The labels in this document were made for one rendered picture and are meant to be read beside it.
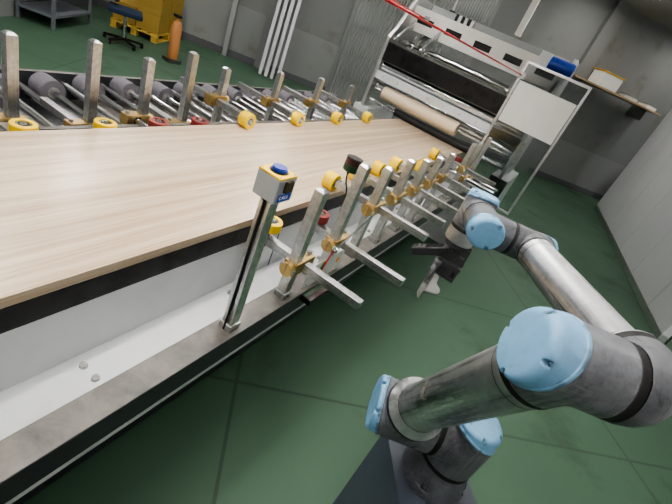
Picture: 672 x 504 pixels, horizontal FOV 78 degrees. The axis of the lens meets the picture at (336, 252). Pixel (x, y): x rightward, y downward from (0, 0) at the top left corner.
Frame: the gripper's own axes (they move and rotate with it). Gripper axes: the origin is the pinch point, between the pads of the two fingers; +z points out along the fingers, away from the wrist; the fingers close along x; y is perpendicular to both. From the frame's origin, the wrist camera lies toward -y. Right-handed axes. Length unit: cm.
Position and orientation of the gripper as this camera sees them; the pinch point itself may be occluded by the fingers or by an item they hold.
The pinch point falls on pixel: (421, 287)
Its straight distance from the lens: 139.3
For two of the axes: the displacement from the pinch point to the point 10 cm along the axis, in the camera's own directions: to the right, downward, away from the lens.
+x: 4.2, -3.2, 8.5
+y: 8.3, 5.1, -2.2
